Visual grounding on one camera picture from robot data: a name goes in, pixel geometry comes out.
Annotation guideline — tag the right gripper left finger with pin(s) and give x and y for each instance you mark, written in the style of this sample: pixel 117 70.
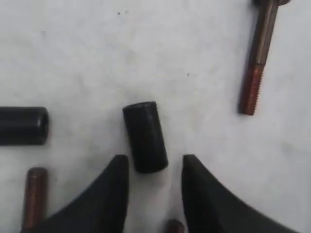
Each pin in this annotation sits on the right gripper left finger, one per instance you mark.
pixel 102 204

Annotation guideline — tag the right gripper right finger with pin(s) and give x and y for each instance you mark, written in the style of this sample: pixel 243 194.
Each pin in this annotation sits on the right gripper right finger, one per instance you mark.
pixel 218 206

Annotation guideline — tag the brown threaded bolt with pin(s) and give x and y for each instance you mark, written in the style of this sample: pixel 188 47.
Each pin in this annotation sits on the brown threaded bolt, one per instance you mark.
pixel 260 60
pixel 34 196

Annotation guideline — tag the black cylindrical sleeve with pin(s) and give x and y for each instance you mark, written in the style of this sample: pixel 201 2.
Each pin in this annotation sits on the black cylindrical sleeve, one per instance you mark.
pixel 22 126
pixel 145 138

